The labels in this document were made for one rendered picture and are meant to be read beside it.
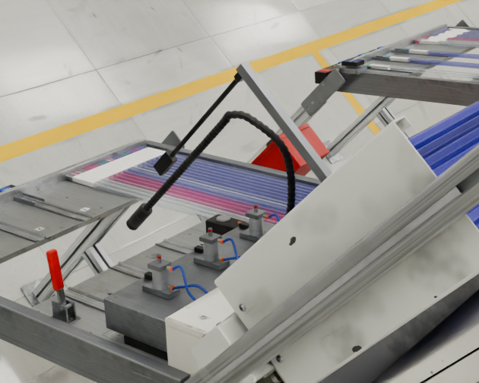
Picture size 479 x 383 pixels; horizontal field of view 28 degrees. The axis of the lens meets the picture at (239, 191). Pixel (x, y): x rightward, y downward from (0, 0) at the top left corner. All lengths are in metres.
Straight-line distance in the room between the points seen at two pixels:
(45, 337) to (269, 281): 0.47
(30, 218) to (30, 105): 1.29
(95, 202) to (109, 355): 0.58
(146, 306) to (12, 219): 0.56
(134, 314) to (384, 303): 0.45
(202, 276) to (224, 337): 0.30
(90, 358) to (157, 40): 2.30
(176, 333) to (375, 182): 0.42
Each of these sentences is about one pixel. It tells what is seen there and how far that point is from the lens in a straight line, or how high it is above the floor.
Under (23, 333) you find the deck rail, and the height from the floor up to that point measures 0.98.
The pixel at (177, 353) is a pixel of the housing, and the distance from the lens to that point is 1.24.
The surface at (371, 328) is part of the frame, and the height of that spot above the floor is 1.54.
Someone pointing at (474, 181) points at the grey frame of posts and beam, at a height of 1.75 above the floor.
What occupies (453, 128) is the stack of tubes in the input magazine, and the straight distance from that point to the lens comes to 1.09.
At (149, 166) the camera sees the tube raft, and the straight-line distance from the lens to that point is 1.98.
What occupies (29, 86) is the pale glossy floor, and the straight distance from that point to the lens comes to 3.11.
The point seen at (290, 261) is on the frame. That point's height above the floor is 1.50.
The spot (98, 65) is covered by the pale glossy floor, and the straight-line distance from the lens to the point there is 3.30.
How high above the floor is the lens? 2.19
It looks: 42 degrees down
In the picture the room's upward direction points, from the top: 45 degrees clockwise
